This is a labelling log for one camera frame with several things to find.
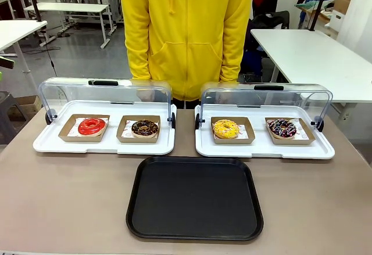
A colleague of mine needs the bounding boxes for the black plastic serving tray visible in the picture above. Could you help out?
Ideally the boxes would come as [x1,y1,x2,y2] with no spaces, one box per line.
[126,156,264,242]

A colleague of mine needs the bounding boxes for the white table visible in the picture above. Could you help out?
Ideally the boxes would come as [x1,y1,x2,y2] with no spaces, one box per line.
[0,19,48,74]
[250,28,372,141]

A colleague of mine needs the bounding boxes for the yellow glazed sprinkled donut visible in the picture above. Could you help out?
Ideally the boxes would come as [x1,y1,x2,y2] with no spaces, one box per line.
[213,119,240,139]

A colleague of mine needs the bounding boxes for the brown cardboard donut tray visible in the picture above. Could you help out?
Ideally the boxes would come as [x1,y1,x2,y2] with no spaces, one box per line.
[116,114,162,144]
[264,117,316,146]
[210,116,256,145]
[58,114,110,143]

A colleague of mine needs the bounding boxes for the white workbench with shelf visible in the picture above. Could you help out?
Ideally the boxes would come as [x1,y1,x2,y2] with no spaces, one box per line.
[24,0,118,49]

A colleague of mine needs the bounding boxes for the chocolate donut with colourful sprinkles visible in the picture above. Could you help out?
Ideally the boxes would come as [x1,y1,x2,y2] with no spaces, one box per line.
[268,118,298,139]

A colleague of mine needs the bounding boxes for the white storage box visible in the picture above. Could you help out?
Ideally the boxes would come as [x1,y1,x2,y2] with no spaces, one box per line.
[330,9,346,37]

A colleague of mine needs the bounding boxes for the white display tray base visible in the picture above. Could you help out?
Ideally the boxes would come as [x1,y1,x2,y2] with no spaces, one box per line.
[194,104,336,160]
[33,99,177,156]

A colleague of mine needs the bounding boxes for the red glazed donut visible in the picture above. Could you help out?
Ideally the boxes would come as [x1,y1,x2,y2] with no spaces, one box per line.
[77,117,106,138]

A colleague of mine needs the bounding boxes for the black and green gripper part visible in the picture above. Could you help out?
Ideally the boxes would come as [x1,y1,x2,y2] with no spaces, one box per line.
[0,56,15,83]

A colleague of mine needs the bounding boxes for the clear plastic roll-top lid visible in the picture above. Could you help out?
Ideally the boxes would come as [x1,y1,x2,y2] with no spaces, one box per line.
[195,81,333,132]
[38,77,176,129]

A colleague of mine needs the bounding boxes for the grey metal stool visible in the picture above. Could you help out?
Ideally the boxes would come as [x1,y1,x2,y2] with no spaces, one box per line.
[0,91,30,145]

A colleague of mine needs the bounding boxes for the black office chair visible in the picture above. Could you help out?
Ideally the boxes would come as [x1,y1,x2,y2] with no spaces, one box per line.
[249,10,291,30]

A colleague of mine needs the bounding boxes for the person in yellow hoodie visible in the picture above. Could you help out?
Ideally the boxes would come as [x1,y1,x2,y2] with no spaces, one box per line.
[120,0,254,110]

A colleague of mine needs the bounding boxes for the chocolate donut with nut crumbs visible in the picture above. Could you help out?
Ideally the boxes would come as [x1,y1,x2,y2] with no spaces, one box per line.
[131,120,159,138]

